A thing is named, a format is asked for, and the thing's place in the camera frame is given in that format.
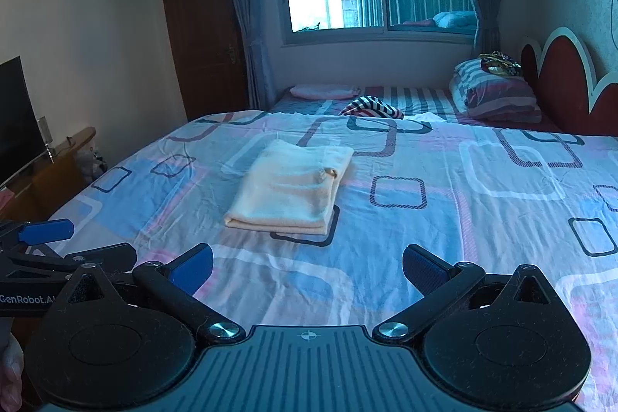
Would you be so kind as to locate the red white headboard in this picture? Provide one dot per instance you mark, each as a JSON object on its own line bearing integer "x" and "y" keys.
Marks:
{"x": 565, "y": 88}

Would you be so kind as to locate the striped mattress sheet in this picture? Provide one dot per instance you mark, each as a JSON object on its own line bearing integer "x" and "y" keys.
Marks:
{"x": 425, "y": 98}

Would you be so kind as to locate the wall plate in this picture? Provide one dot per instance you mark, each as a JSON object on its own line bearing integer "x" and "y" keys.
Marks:
{"x": 43, "y": 129}

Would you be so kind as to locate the striped pillow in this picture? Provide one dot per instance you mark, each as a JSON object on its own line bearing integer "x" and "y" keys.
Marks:
{"x": 497, "y": 96}

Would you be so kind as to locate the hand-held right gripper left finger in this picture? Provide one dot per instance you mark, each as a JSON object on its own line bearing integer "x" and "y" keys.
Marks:
{"x": 193, "y": 265}

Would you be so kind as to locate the person's left hand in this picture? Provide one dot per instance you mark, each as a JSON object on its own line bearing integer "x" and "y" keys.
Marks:
{"x": 9, "y": 373}

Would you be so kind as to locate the white cloth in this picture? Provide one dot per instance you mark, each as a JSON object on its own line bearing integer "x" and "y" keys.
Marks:
{"x": 432, "y": 117}

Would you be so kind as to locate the wooden cabinet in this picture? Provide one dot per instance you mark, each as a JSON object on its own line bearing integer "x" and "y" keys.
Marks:
{"x": 53, "y": 170}

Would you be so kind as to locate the black flat television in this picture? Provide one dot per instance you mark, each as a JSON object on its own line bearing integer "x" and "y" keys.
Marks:
{"x": 17, "y": 122}

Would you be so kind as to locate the gold patterned cloth on pillow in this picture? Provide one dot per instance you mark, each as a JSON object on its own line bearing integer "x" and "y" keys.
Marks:
{"x": 499, "y": 63}

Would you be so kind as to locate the clear plastic bag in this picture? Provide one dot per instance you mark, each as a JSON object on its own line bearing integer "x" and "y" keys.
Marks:
{"x": 89, "y": 163}

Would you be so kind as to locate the patterned pink blue bedsheet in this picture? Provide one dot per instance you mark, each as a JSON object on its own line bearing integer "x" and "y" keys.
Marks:
{"x": 434, "y": 223}

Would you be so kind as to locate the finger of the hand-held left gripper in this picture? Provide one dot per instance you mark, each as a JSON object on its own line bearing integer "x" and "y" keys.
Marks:
{"x": 106, "y": 255}
{"x": 48, "y": 229}

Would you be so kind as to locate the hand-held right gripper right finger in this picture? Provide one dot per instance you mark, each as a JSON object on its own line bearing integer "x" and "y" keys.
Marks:
{"x": 425, "y": 267}

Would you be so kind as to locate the striped folded garment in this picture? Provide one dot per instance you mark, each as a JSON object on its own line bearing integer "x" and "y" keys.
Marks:
{"x": 371, "y": 108}

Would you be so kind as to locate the pink pillow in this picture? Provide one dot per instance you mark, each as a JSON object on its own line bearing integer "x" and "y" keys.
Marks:
{"x": 323, "y": 91}

